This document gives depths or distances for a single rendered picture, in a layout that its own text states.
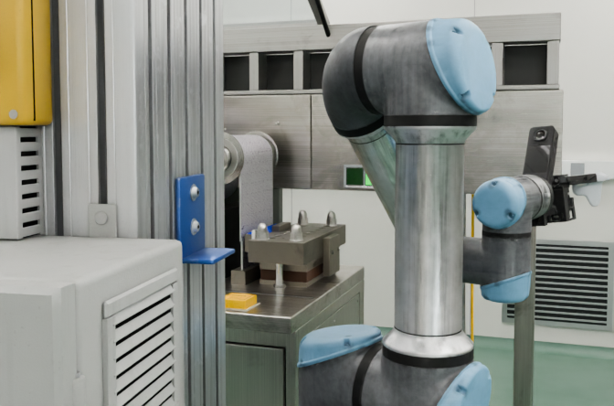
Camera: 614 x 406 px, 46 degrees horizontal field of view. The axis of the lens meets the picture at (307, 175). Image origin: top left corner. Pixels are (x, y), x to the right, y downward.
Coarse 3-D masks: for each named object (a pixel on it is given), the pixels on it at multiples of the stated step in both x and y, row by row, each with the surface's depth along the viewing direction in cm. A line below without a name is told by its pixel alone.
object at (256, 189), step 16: (240, 176) 198; (256, 176) 208; (272, 176) 220; (240, 192) 198; (256, 192) 208; (272, 192) 220; (240, 208) 198; (256, 208) 208; (272, 208) 220; (240, 224) 198; (256, 224) 208; (272, 224) 220; (240, 240) 199
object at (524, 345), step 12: (528, 300) 221; (516, 312) 223; (528, 312) 222; (516, 324) 223; (528, 324) 222; (516, 336) 223; (528, 336) 222; (516, 348) 223; (528, 348) 222; (516, 360) 224; (528, 360) 222; (516, 372) 224; (528, 372) 223; (516, 384) 224; (528, 384) 223; (516, 396) 224; (528, 396) 223
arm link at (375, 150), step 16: (352, 32) 93; (336, 48) 93; (352, 48) 90; (336, 64) 92; (352, 64) 90; (336, 80) 92; (352, 80) 90; (336, 96) 94; (352, 96) 92; (336, 112) 97; (352, 112) 95; (368, 112) 94; (336, 128) 100; (352, 128) 98; (368, 128) 98; (352, 144) 103; (368, 144) 101; (384, 144) 101; (368, 160) 103; (384, 160) 103; (368, 176) 107; (384, 176) 105; (384, 192) 107
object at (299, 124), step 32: (224, 96) 234; (256, 96) 230; (288, 96) 226; (320, 96) 223; (512, 96) 204; (544, 96) 201; (224, 128) 234; (256, 128) 231; (288, 128) 227; (320, 128) 224; (480, 128) 207; (512, 128) 205; (288, 160) 228; (320, 160) 224; (352, 160) 221; (480, 160) 208; (512, 160) 205
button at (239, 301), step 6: (228, 294) 176; (234, 294) 176; (240, 294) 176; (246, 294) 176; (252, 294) 176; (228, 300) 171; (234, 300) 171; (240, 300) 170; (246, 300) 170; (252, 300) 174; (228, 306) 171; (234, 306) 171; (240, 306) 170; (246, 306) 170
